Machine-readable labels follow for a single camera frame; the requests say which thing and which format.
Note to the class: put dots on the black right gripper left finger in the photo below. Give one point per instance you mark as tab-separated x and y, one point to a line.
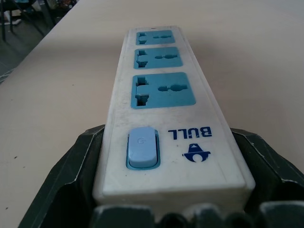
64	175

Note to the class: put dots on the black chair legs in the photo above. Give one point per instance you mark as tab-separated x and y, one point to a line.
26	16

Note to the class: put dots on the white power strip blue sockets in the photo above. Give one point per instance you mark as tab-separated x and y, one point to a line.
152	133

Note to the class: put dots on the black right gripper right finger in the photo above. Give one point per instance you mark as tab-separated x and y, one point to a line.
270	166

